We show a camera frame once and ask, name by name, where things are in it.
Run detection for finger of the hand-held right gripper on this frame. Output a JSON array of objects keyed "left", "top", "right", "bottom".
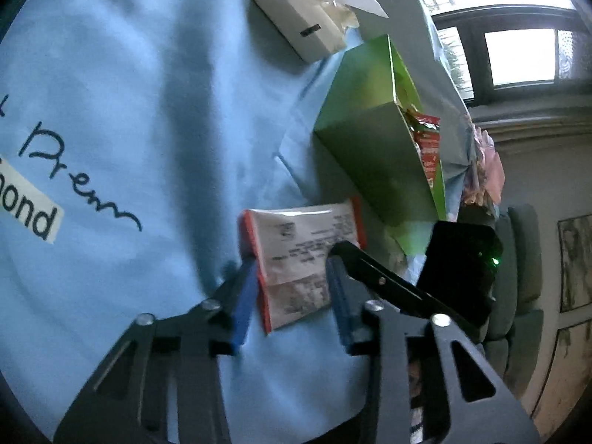
[{"left": 329, "top": 240, "right": 480, "bottom": 340}]

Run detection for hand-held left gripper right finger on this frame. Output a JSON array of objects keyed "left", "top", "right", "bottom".
[{"left": 325, "top": 256, "right": 542, "bottom": 444}]

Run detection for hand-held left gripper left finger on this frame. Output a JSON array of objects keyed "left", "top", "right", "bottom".
[{"left": 53, "top": 256, "right": 259, "bottom": 444}]

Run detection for white packet with red edges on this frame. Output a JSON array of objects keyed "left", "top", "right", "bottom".
[{"left": 237, "top": 196, "right": 368, "bottom": 334}]

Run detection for green cardboard box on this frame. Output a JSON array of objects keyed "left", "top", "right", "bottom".
[{"left": 313, "top": 33, "right": 448, "bottom": 256}]

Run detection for red snack packet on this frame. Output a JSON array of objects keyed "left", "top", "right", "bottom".
[{"left": 402, "top": 106, "right": 442, "bottom": 190}]

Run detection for grey-green sofa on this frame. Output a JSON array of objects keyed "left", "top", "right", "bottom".
[{"left": 455, "top": 203, "right": 544, "bottom": 384}]

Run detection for pink floral folded cloth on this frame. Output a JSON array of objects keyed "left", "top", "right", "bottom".
[{"left": 460, "top": 115, "right": 506, "bottom": 209}]

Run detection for white tissue pack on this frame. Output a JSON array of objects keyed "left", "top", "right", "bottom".
[{"left": 251, "top": 0, "right": 389, "bottom": 63}]

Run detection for framed wall picture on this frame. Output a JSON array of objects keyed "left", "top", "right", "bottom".
[
  {"left": 550, "top": 319, "right": 592, "bottom": 426},
  {"left": 557, "top": 215, "right": 592, "bottom": 313}
]

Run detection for dark window frame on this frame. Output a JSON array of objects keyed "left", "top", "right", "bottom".
[{"left": 430, "top": 7, "right": 592, "bottom": 107}]

